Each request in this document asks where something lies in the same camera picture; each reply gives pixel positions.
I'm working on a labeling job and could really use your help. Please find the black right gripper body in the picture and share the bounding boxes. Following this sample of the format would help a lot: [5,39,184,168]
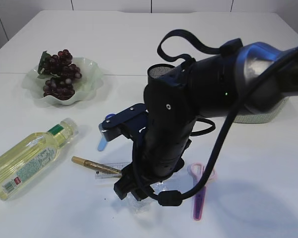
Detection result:
[113,158,185,201]

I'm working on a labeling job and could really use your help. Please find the purple grape bunch with leaf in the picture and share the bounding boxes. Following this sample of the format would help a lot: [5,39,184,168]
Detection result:
[38,49,82,101]

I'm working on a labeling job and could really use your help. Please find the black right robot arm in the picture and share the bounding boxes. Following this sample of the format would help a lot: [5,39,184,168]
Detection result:
[101,40,298,206]

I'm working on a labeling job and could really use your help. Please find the clear plastic ruler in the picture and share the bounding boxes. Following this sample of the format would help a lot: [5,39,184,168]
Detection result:
[95,162,129,179]

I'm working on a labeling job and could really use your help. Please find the crumpled clear plastic sheet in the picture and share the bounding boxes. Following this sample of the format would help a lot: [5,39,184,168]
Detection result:
[124,180,171,215]

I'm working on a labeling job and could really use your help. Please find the black mesh pen cup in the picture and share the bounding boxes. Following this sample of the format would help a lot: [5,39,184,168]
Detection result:
[147,63,175,83]

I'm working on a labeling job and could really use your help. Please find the translucent green wavy plate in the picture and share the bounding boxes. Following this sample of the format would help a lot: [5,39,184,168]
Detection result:
[22,58,102,106]

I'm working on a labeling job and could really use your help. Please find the pale green woven basket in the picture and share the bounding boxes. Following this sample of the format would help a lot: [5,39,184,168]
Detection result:
[234,97,289,124]

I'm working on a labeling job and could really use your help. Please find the pink purple scissors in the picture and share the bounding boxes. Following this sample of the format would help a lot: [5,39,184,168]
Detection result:
[189,163,217,221]

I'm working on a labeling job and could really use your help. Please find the blue scissors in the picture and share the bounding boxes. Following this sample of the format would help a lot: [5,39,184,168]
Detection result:
[97,114,115,152]

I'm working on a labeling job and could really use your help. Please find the gold glitter marker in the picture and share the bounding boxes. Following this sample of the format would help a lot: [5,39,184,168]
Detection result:
[72,156,122,179]

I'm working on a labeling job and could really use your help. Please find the yellow oil bottle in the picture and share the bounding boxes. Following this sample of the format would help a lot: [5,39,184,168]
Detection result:
[0,118,77,201]

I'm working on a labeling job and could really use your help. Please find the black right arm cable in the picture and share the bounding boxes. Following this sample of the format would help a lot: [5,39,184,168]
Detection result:
[133,42,298,207]

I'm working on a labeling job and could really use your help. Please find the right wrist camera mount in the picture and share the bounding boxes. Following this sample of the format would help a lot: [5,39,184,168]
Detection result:
[98,103,148,142]

